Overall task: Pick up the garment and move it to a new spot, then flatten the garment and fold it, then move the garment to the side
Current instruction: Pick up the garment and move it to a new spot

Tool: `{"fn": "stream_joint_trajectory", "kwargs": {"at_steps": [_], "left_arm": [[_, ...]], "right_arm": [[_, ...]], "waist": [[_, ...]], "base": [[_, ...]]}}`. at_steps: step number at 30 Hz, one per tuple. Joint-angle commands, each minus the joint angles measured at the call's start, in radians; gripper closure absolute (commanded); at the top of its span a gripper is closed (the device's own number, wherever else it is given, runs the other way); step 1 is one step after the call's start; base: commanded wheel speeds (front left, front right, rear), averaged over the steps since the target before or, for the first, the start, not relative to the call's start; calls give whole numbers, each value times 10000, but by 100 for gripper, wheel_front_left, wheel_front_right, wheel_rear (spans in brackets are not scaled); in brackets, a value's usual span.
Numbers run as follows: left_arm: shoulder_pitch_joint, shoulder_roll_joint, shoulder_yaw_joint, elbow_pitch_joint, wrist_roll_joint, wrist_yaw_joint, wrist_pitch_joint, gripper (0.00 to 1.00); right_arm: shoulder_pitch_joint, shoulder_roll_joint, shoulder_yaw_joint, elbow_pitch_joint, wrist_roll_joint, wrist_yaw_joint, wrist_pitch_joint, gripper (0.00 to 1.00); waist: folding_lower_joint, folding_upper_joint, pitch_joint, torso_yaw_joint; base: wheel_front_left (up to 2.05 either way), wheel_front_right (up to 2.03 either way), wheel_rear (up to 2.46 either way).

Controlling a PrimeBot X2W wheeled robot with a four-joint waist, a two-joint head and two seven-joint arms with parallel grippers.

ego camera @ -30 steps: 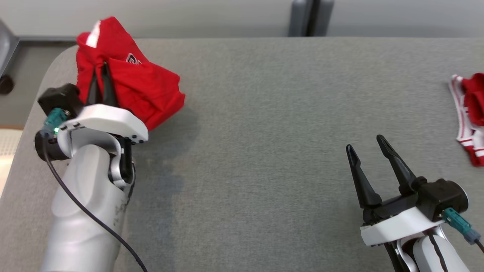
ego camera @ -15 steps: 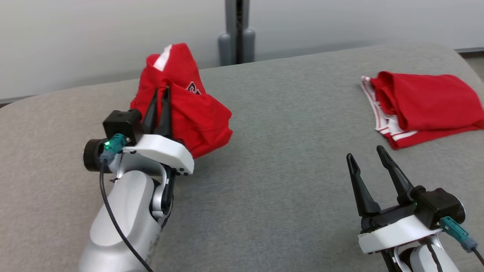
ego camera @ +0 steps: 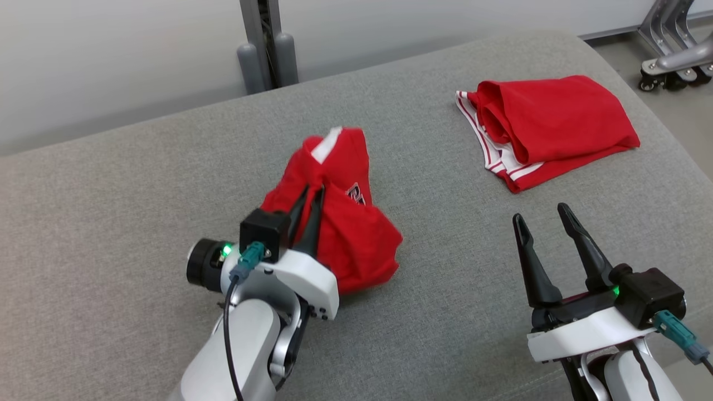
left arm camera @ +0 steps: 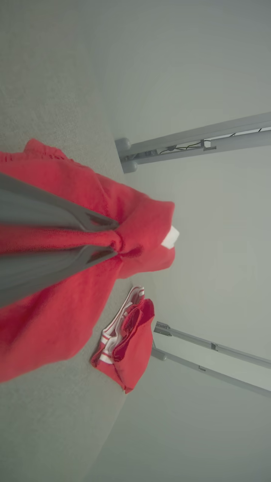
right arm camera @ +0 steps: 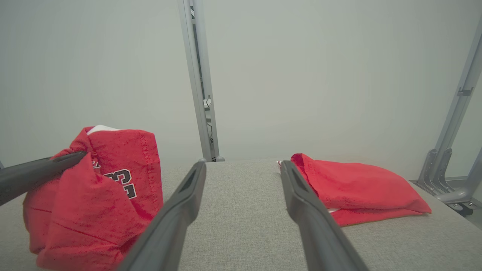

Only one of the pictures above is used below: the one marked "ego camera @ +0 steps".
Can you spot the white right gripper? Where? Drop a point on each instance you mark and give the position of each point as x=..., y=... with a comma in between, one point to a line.
x=585, y=334

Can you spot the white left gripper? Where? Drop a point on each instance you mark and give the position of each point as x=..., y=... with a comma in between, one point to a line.
x=312, y=284

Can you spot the red basketball shorts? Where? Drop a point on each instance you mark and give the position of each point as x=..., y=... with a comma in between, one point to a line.
x=356, y=245

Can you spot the red white basketball jersey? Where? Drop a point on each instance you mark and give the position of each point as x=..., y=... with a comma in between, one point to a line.
x=562, y=117

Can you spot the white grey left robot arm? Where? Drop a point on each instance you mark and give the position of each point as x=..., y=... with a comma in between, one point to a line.
x=250, y=345

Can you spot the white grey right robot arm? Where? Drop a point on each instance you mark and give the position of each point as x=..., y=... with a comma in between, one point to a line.
x=629, y=379

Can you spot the grey multi-leg wheeled stand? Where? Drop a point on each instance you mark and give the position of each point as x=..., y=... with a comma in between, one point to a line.
x=679, y=55

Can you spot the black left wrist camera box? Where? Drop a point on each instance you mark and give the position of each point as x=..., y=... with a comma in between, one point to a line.
x=264, y=234

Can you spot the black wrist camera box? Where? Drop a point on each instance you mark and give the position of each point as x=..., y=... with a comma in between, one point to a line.
x=264, y=234
x=649, y=295

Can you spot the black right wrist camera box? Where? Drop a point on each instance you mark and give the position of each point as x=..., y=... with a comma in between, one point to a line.
x=649, y=295

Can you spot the grey wall partition post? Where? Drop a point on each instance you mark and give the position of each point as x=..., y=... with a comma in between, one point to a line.
x=267, y=50

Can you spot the grey baseboard rail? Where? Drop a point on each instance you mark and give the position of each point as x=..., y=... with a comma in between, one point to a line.
x=613, y=30

